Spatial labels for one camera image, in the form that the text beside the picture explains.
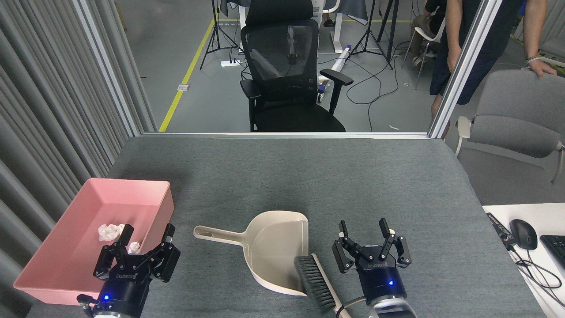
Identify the black handheld controller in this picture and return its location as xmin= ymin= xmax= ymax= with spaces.
xmin=486 ymin=213 xmax=518 ymax=248

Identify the black floor cable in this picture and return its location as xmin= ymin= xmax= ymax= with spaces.
xmin=318 ymin=42 xmax=413 ymax=132

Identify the person's left hand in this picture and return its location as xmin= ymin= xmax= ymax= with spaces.
xmin=527 ymin=59 xmax=558 ymax=79

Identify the silver frame post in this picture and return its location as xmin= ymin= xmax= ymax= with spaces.
xmin=428 ymin=0 xmax=504 ymax=139
xmin=73 ymin=0 xmax=144 ymax=136

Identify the black desk cable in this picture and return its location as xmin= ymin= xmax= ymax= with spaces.
xmin=508 ymin=245 xmax=564 ymax=307

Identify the black computer mouse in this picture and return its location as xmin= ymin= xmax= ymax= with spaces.
xmin=509 ymin=219 xmax=538 ymax=250

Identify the grey pleated curtain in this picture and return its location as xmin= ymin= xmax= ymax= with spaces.
xmin=541 ymin=0 xmax=565 ymax=56
xmin=0 ymin=0 xmax=157 ymax=318

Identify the beige brush with black bristles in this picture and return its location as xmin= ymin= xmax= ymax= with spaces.
xmin=294 ymin=254 xmax=352 ymax=318

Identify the black mesh office chair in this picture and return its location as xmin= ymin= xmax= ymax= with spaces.
xmin=240 ymin=0 xmax=354 ymax=132

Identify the beige chair armrest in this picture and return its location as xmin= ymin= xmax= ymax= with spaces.
xmin=536 ymin=55 xmax=565 ymax=68

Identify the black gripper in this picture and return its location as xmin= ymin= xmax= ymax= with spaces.
xmin=332 ymin=218 xmax=411 ymax=306
xmin=93 ymin=223 xmax=181 ymax=316

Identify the grey padded chair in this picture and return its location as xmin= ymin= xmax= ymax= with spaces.
xmin=455 ymin=69 xmax=565 ymax=185

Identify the white side desk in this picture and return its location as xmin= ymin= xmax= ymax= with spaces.
xmin=482 ymin=203 xmax=565 ymax=318

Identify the seated person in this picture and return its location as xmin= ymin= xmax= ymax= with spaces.
xmin=410 ymin=0 xmax=448 ymax=68

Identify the standing person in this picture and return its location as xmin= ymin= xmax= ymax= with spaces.
xmin=429 ymin=0 xmax=557 ymax=138

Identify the white plastic chair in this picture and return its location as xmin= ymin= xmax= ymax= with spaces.
xmin=401 ymin=15 xmax=447 ymax=90

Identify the black keyboard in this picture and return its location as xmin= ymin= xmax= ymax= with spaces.
xmin=540 ymin=235 xmax=565 ymax=269

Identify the silver frame rail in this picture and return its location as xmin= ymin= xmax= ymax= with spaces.
xmin=141 ymin=132 xmax=431 ymax=140

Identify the white and blue tube device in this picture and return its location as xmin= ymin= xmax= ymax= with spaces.
xmin=317 ymin=44 xmax=352 ymax=104

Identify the pink plastic bin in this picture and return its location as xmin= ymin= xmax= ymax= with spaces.
xmin=13 ymin=178 xmax=175 ymax=306

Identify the black tripod stand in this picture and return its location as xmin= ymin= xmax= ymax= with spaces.
xmin=200 ymin=0 xmax=242 ymax=70
xmin=349 ymin=0 xmax=400 ymax=70

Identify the beige plastic dustpan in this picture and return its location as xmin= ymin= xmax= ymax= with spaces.
xmin=193 ymin=211 xmax=309 ymax=296

